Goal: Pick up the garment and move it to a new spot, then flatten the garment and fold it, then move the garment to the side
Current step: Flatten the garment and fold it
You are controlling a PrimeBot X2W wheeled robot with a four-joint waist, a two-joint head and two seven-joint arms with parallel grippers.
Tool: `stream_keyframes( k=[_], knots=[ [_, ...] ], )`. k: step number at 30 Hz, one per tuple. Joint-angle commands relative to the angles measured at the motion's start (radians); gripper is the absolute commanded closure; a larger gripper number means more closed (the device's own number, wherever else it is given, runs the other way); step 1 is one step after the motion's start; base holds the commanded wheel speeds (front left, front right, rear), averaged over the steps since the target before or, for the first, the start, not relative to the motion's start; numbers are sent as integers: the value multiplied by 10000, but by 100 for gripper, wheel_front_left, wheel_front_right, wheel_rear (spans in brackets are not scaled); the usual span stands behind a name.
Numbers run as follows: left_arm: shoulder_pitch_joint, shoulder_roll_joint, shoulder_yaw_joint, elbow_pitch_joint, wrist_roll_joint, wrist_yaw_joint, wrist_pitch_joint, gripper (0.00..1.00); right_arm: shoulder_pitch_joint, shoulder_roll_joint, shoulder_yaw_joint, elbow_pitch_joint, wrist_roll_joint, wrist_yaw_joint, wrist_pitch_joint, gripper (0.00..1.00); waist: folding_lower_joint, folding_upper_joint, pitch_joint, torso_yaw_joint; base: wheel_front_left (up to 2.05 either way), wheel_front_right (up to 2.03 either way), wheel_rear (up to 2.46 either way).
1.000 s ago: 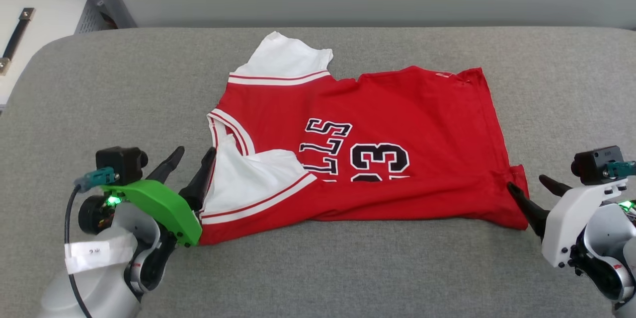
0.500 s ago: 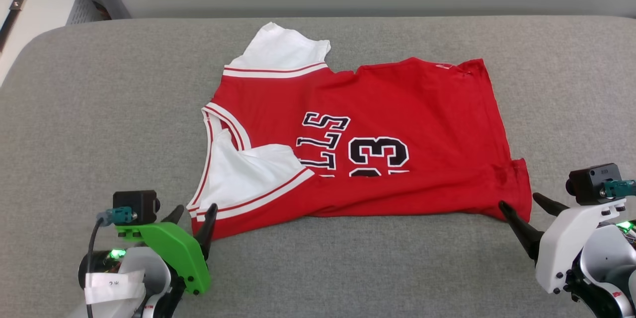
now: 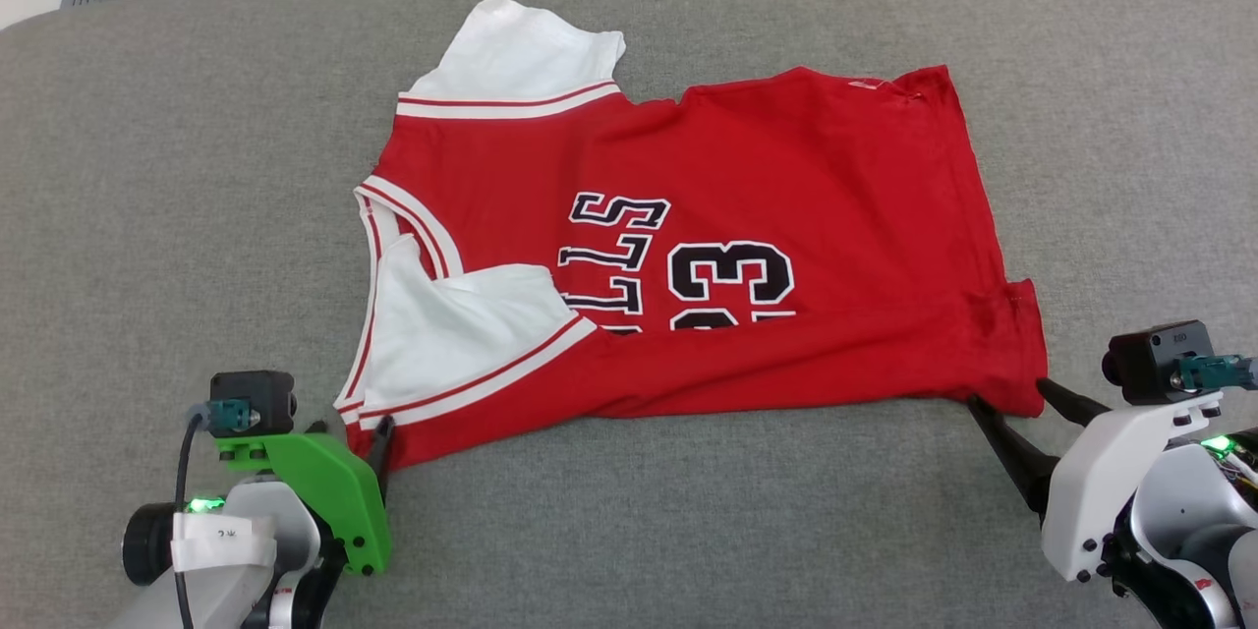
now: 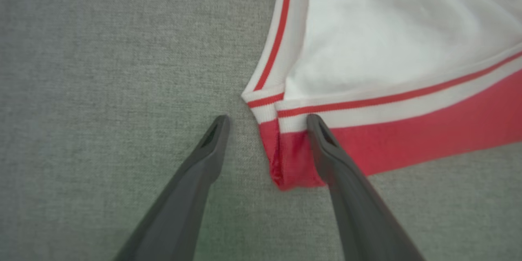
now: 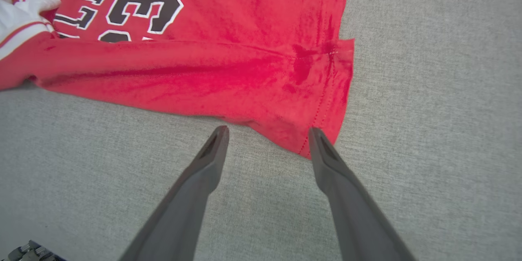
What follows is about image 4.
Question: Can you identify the red and white basketball jersey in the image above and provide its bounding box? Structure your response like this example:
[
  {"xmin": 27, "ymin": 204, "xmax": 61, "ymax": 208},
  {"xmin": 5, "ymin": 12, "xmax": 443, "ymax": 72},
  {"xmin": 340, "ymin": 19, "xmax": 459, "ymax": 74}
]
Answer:
[{"xmin": 241, "ymin": 0, "xmax": 522, "ymax": 191}]

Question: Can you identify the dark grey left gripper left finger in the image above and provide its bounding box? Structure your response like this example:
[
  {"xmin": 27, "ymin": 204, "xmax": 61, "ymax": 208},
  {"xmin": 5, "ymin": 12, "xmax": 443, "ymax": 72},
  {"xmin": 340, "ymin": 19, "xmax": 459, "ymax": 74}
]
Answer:
[{"xmin": 113, "ymin": 115, "xmax": 231, "ymax": 261}]

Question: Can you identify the grey fabric sofa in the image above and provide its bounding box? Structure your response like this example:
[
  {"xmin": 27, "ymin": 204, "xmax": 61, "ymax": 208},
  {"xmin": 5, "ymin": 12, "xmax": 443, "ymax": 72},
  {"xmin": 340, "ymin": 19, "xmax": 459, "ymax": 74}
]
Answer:
[{"xmin": 0, "ymin": 0, "xmax": 522, "ymax": 261}]

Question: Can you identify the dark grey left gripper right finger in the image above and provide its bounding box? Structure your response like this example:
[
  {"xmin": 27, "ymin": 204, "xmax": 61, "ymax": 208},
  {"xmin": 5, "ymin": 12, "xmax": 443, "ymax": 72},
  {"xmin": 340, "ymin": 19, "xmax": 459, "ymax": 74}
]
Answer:
[{"xmin": 306, "ymin": 114, "xmax": 427, "ymax": 261}]

